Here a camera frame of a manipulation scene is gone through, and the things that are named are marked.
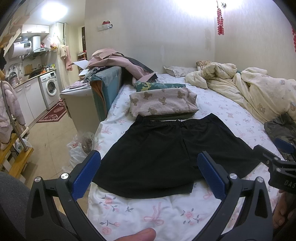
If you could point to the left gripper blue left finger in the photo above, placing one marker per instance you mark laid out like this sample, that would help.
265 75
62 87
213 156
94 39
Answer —
53 212

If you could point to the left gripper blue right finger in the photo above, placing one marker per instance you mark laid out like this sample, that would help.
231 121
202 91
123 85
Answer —
244 212

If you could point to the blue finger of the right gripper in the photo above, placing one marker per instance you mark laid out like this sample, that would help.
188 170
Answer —
284 146
265 156

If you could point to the black shorts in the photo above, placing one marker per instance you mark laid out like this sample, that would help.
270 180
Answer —
159 158

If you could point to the right hand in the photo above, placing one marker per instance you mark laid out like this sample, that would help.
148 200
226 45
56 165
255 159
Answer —
284 210

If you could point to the left hand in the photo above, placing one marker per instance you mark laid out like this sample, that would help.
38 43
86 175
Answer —
148 234

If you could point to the camouflage garment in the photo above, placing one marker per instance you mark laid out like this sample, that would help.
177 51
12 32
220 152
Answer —
282 127

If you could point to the cream bear print duvet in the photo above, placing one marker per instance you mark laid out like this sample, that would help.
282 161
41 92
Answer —
263 96

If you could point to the wooden yellow rack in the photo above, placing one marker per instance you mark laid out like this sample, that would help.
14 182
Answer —
13 162

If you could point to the white plastic bag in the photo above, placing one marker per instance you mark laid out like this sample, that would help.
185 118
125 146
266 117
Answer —
79 148

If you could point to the floral white bed sheet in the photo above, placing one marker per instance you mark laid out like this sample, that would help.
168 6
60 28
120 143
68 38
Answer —
176 217

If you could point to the red floor rug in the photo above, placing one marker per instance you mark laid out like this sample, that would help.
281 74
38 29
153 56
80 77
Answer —
54 114

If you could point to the pink puffy jacket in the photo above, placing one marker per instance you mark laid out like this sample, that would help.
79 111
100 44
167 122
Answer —
15 110

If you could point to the folded bear print blanket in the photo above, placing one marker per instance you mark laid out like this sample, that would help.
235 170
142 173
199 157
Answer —
163 102

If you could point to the white kitchen cabinet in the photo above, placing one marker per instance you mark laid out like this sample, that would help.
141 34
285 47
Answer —
31 100

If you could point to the floral pillow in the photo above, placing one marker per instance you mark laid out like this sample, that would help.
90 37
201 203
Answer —
178 71

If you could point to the white washing machine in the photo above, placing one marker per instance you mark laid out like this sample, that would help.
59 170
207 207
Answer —
49 88

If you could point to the folded green patterned cloth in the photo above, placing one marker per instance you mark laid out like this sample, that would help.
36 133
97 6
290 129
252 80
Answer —
145 86

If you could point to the pink clothes pile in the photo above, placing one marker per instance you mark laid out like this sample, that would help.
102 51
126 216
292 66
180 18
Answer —
109 57

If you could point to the white water heater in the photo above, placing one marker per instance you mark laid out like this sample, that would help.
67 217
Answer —
20 48

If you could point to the red wall decoration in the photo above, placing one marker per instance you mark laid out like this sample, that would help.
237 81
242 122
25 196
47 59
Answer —
220 20

